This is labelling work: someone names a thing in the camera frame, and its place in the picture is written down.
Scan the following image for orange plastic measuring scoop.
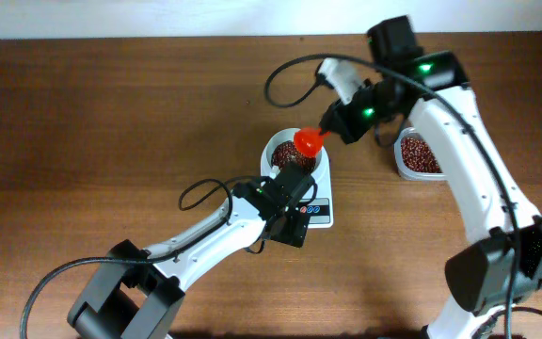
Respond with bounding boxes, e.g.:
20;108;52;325
293;127;330;158

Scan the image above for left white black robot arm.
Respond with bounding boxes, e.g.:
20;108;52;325
67;163;316;338

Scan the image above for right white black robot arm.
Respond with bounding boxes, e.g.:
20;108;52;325
318;16;542;338

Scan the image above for white digital kitchen scale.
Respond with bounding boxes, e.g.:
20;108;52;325
260;140;334;230

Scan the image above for white round bowl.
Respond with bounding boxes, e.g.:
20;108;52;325
261;128;329;182

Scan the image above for red adzuki beans in bowl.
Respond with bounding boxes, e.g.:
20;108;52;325
271;141;316;173

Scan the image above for red adzuki beans in container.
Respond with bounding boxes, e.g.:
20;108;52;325
401;137;441;173

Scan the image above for clear plastic food container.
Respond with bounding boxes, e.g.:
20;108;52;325
393;127;446;181

